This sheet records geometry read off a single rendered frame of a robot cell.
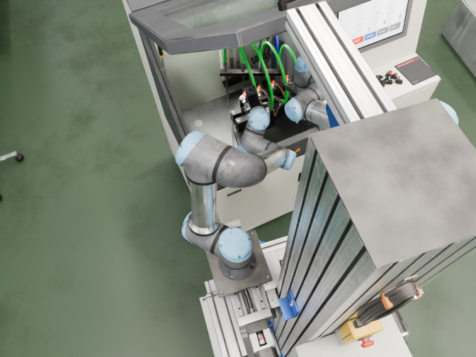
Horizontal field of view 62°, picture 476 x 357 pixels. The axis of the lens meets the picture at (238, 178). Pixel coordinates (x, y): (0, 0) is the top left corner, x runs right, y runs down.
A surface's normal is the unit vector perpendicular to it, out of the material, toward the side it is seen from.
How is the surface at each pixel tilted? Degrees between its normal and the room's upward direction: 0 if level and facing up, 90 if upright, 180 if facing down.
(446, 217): 0
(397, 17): 76
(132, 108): 0
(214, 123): 0
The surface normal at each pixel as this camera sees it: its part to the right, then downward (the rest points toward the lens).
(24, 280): -0.04, -0.49
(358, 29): 0.40, 0.64
